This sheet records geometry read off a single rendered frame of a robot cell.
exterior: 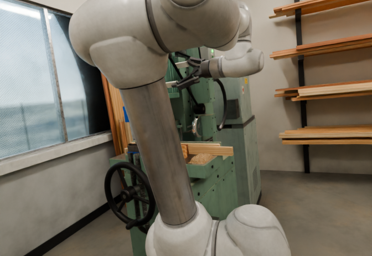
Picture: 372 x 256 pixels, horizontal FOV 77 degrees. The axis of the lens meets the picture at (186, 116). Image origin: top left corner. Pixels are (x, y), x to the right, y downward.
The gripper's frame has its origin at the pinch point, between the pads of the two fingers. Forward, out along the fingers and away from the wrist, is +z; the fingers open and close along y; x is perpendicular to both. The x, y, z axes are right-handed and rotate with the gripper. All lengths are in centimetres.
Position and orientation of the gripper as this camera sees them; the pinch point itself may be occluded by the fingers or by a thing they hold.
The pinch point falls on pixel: (172, 75)
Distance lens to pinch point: 112.2
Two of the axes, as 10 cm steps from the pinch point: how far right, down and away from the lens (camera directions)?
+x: -4.2, -6.4, -6.5
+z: -8.6, 0.4, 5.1
